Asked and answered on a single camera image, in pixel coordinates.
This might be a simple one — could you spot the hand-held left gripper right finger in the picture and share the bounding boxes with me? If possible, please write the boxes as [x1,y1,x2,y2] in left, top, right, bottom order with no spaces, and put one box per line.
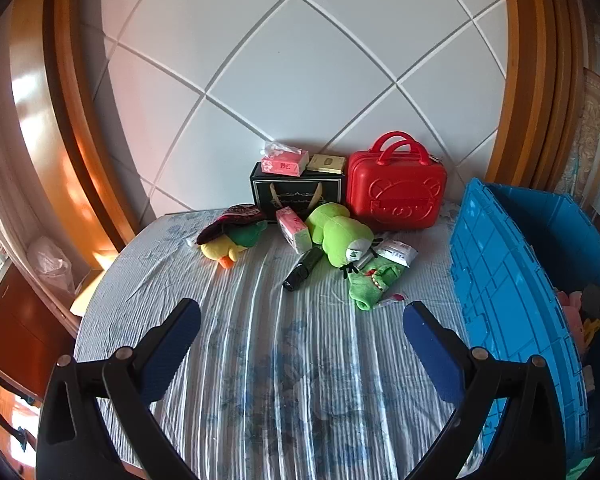
[402,301,567,480]

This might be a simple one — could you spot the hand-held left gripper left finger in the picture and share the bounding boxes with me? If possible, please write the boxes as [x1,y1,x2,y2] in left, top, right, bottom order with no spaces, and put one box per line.
[36,298,202,480]

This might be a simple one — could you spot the blue plastic crate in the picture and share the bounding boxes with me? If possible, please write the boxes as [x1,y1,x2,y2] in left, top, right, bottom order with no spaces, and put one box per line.
[450,177,600,467]

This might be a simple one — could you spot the white medicine box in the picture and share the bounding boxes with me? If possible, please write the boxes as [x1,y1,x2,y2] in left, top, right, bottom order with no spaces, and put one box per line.
[374,239,417,267]

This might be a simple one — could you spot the green and yellow duck plush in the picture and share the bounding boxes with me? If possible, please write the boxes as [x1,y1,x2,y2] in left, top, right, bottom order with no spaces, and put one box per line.
[200,224,269,269]

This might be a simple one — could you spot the pink tissue pack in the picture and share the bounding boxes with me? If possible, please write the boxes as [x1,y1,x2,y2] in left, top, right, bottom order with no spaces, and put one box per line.
[260,141,310,177]
[275,207,314,254]

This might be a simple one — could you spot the small yellow toy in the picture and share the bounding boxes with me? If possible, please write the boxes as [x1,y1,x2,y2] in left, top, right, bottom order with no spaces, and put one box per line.
[582,317,600,354]

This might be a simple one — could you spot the pink plush toy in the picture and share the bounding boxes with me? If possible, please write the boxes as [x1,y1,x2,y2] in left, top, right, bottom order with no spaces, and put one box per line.
[555,287,584,342]

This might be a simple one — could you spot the green crocodile plush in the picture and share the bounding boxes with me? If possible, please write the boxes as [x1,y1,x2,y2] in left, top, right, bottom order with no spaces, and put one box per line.
[347,255,406,314]

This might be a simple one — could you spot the dark red knit hat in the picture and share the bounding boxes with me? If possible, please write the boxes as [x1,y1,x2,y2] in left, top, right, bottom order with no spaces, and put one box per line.
[196,203,267,246]

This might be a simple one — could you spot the clear plastic bag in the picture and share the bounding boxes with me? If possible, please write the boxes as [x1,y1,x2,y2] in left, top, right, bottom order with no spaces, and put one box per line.
[27,236,76,296]

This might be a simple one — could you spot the light green frog plush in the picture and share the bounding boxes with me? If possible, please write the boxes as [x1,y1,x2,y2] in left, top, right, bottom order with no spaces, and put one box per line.
[305,202,377,267]

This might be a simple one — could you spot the black cylindrical bottle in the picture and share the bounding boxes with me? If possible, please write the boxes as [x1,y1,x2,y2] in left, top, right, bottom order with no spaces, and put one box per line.
[282,247,325,291]

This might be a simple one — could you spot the dark wooden nightstand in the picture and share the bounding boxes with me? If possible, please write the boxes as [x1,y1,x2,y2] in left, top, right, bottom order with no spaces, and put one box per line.
[0,259,77,402]

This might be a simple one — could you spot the red small suitcase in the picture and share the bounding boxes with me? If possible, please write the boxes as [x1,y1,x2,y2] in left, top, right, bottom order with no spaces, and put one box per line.
[347,131,449,231]

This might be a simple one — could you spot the black gift bag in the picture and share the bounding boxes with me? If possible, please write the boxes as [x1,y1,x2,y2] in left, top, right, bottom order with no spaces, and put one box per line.
[250,161,349,226]

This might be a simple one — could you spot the gold flat box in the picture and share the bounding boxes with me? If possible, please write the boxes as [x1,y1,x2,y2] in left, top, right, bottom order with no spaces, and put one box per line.
[307,153,347,176]

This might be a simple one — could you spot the wooden headboard frame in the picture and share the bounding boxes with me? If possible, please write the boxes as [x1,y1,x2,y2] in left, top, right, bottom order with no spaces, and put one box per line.
[42,0,593,261]

